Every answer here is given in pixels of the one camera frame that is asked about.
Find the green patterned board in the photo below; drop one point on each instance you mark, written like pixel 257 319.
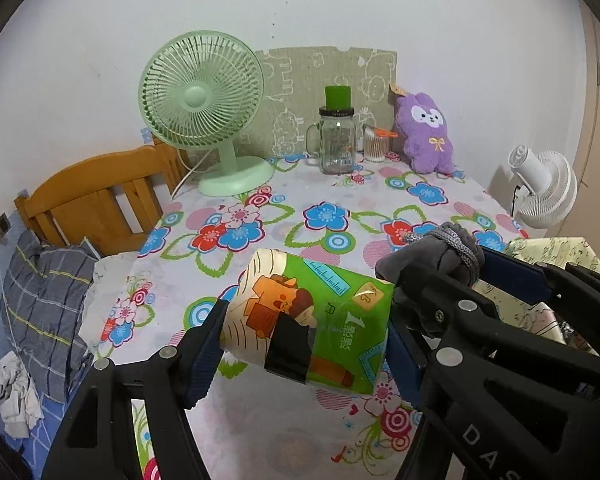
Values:
pixel 300 80

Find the glass jar mug green lid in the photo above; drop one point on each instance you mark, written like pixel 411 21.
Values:
pixel 337 140

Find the green desk fan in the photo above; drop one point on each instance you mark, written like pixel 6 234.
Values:
pixel 200 95

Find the cotton swab jar orange lid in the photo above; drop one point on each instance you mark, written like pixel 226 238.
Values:
pixel 375 145

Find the wooden headboard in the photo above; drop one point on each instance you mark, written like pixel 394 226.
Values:
pixel 95 200

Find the white bed cloth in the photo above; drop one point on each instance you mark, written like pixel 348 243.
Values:
pixel 105 285

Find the grey plaid pillow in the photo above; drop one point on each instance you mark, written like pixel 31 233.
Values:
pixel 45 290

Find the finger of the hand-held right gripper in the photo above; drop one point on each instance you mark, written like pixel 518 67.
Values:
pixel 455 320
pixel 515 275

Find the purple plush bunny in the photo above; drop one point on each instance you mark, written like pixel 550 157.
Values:
pixel 427 130

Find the yellow cartoon storage box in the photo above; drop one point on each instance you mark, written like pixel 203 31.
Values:
pixel 575 252

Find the green tissue pack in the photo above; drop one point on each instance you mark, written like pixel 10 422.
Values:
pixel 300 320

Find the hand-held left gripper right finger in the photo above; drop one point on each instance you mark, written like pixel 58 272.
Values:
pixel 402 365

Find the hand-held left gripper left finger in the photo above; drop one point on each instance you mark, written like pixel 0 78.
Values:
pixel 207 355

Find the crumpled white cloth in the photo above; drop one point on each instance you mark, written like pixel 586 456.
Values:
pixel 15 390

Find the blue bed sheet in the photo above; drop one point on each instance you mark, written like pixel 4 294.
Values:
pixel 50 410

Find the white standing fan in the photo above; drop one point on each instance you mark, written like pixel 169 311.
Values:
pixel 545 185

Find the floral tablecloth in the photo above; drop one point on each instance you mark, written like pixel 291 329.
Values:
pixel 300 220

